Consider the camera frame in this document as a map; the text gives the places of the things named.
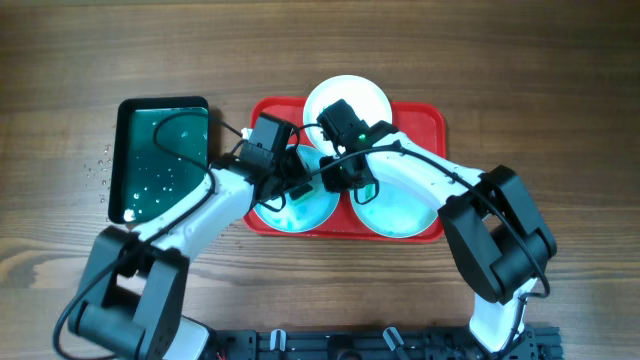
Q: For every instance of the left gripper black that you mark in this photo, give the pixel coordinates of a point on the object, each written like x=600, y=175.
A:
x=299, y=170

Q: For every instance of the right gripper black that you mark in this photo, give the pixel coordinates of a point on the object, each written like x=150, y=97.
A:
x=333, y=185

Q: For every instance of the green yellow scrub sponge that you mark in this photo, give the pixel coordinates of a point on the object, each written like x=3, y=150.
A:
x=298, y=193

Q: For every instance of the light blue plate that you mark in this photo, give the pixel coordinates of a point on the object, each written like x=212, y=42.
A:
x=390, y=211
x=302, y=215

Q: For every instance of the white plate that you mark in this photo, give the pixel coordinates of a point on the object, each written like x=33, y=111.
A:
x=366, y=98

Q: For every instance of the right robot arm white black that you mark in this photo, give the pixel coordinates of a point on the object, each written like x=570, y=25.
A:
x=498, y=239

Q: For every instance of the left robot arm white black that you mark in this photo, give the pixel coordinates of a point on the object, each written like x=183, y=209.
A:
x=131, y=295

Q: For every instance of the black water tray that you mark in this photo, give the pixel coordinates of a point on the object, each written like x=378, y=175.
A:
x=160, y=148

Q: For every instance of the black mounting rail base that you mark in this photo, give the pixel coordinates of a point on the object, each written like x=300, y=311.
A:
x=433, y=343

